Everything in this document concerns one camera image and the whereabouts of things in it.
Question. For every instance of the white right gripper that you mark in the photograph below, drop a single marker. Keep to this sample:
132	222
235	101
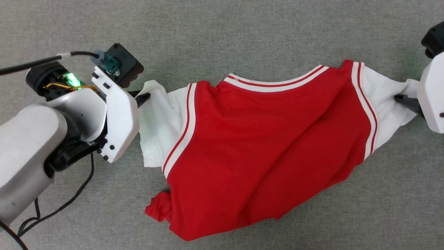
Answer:
433	97

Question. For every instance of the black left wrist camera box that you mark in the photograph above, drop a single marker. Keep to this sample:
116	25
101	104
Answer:
127	66

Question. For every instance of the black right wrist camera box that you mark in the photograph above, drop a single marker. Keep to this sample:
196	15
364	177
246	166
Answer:
435	38

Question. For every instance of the red and white shirt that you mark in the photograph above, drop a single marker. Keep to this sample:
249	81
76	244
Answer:
263	146

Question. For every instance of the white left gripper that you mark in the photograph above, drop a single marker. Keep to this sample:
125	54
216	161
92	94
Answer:
121	118

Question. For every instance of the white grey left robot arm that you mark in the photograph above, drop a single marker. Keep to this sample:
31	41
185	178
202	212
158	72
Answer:
31	146

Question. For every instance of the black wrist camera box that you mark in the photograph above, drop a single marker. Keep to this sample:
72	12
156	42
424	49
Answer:
127	66
435	38

